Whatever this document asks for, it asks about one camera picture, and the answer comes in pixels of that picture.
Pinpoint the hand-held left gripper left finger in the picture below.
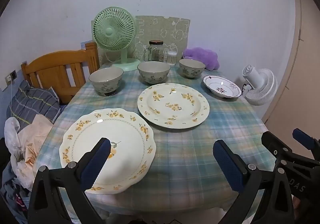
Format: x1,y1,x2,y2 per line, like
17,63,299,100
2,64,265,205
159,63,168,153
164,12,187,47
28,137,112,224

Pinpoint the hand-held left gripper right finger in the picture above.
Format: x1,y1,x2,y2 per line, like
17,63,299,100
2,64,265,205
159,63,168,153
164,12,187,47
212,139,295,224

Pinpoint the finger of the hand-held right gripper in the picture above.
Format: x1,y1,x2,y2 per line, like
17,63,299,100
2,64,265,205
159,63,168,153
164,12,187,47
261,131,293,171
292,128,320,162

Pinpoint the scalloped yellow floral plate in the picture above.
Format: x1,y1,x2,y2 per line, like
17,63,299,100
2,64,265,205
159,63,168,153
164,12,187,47
59,108,157,195

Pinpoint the white red-rimmed plate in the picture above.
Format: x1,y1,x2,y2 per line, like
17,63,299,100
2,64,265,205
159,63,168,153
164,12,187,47
202,75,242,99

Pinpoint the grey floral ceramic bowl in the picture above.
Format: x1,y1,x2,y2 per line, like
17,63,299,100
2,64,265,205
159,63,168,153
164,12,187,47
89,67,124,96
137,61,171,85
179,59,206,79

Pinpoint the round yellow floral plate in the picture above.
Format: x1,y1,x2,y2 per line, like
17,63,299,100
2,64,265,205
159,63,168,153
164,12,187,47
137,83,210,129

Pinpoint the plaid tablecloth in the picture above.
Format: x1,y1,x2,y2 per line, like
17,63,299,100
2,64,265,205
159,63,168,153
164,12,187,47
32,62,278,224

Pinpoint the white standing fan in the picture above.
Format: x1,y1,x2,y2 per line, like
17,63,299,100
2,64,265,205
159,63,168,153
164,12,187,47
241,65,278,106

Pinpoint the peach cloth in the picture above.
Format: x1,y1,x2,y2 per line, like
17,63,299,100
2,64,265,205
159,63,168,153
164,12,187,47
17,114,54,172

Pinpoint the beige door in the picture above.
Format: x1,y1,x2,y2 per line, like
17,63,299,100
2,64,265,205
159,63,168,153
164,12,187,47
261,0,320,159

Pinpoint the dark clothes pile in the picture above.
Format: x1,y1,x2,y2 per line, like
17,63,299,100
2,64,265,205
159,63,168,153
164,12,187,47
0,161,33,224

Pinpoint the white plastic bag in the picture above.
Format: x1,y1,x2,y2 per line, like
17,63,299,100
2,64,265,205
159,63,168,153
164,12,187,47
4,117,35,189

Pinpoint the wooden chair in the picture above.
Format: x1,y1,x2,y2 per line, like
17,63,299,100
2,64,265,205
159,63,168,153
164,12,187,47
21,42,100,104

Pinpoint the purple plush cushion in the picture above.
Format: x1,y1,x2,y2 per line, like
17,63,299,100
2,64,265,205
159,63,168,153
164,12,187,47
182,47,220,70

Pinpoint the clear glass mug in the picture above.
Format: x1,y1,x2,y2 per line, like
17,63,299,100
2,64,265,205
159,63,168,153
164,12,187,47
142,45,152,62

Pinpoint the cotton swab container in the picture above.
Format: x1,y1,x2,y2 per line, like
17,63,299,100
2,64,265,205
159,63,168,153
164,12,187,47
167,50,178,65

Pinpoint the glass jar black lid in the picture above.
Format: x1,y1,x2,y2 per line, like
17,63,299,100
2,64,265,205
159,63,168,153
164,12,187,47
149,41,165,62

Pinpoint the green desk fan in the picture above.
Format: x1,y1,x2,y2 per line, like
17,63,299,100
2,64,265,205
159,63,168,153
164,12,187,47
92,7,140,72

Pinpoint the green cartoon printed mat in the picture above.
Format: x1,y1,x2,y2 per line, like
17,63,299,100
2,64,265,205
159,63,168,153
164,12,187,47
99,15,191,67

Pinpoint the wall socket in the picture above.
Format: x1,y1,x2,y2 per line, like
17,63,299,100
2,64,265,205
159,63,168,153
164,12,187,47
5,70,17,84

